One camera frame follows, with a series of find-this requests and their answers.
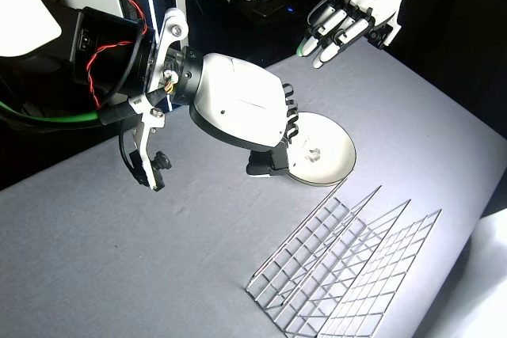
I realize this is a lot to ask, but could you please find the white round plate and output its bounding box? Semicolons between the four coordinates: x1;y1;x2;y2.
284;112;356;187
287;171;346;189

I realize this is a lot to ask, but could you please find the black device with blue light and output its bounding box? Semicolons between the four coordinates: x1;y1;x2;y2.
253;0;298;18

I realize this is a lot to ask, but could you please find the grey table cloth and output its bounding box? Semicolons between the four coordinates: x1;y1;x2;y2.
0;28;507;338

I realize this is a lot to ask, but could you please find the bright white panel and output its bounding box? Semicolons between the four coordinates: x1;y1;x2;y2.
477;207;507;338

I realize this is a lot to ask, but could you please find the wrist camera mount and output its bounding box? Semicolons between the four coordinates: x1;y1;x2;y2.
118;110;173;193

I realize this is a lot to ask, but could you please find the red twisted cable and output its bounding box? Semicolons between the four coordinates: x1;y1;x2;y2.
0;0;150;110

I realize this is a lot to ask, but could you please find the wire dish rack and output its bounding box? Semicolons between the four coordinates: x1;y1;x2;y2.
245;179;443;338

